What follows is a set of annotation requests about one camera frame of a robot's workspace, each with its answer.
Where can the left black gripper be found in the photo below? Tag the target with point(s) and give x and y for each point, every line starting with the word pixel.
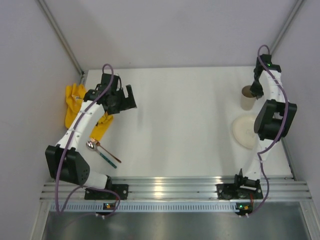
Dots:
pixel 124 100

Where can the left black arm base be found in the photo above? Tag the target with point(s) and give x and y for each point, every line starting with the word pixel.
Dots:
pixel 117 192

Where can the slotted cable duct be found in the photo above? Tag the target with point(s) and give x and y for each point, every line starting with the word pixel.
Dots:
pixel 157 207

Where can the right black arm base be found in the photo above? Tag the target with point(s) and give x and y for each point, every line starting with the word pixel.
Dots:
pixel 243 188

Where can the aluminium frame post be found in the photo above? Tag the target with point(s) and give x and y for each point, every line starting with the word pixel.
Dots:
pixel 43 6
pixel 285 26

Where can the yellow Pikachu placemat cloth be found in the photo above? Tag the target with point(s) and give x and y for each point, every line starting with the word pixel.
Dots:
pixel 74 95

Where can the cream bear plate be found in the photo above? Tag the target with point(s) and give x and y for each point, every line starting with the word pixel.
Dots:
pixel 243 130

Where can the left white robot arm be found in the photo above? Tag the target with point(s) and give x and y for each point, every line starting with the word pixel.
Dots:
pixel 65 160

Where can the beige cup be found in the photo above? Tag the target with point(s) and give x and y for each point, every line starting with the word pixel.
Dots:
pixel 247 100

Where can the aluminium front rail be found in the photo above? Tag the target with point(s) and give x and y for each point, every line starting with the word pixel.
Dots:
pixel 204 188

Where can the left aluminium frame post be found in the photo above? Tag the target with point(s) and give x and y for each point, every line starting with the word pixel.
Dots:
pixel 43 6

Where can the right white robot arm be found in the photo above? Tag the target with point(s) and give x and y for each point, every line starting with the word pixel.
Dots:
pixel 274 119

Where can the right aluminium frame post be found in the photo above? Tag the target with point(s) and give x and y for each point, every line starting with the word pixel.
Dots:
pixel 285 26

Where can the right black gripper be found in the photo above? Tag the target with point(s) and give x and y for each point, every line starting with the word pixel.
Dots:
pixel 255 89

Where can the green handled silver spoon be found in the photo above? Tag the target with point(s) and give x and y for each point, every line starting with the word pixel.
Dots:
pixel 93 147

